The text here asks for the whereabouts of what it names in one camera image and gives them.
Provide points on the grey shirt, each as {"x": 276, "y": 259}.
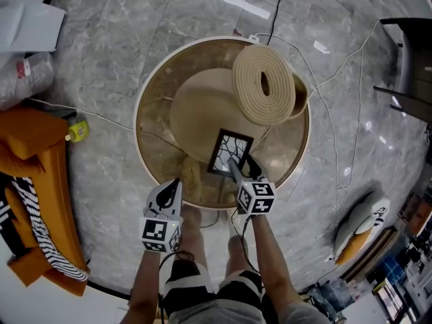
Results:
{"x": 216, "y": 312}

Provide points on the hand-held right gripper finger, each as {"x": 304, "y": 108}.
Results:
{"x": 259, "y": 172}
{"x": 236, "y": 172}

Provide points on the yellow plastic bottle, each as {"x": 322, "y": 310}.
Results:
{"x": 79, "y": 130}

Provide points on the orange cushion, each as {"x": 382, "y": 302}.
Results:
{"x": 356, "y": 248}

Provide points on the person's right leg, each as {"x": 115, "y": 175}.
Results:
{"x": 238, "y": 255}

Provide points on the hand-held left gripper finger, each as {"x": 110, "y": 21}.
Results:
{"x": 152, "y": 194}
{"x": 178, "y": 201}

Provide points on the clear plastic bag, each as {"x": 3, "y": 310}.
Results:
{"x": 23, "y": 79}

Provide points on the orange sofa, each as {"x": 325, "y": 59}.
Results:
{"x": 33, "y": 137}

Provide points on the black white striped cloth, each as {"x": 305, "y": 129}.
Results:
{"x": 44, "y": 235}

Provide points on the grey cushion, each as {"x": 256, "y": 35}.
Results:
{"x": 354, "y": 221}

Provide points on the person's right forearm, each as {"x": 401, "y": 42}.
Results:
{"x": 273, "y": 258}

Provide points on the white cardboard sheet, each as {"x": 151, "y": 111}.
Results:
{"x": 27, "y": 25}

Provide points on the dark wooden furniture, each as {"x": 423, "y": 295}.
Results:
{"x": 415, "y": 73}

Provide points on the white paper slip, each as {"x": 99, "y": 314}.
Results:
{"x": 321, "y": 47}

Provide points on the white plug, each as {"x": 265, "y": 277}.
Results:
{"x": 254, "y": 39}

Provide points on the person's leg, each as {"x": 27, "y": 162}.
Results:
{"x": 195, "y": 238}
{"x": 238, "y": 255}

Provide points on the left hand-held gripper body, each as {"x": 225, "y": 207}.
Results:
{"x": 155, "y": 231}

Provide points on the dark wooden picture frame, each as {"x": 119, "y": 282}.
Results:
{"x": 216, "y": 162}

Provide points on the black white striped shorts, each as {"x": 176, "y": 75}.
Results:
{"x": 209, "y": 282}

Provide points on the person's left forearm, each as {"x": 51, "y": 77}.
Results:
{"x": 145, "y": 282}

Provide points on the person's left leg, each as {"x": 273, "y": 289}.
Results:
{"x": 195, "y": 238}

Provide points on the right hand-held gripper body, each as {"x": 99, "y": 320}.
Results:
{"x": 256, "y": 197}

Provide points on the round beige board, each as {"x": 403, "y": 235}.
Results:
{"x": 202, "y": 113}

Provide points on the round glass table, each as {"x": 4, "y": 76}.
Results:
{"x": 158, "y": 89}

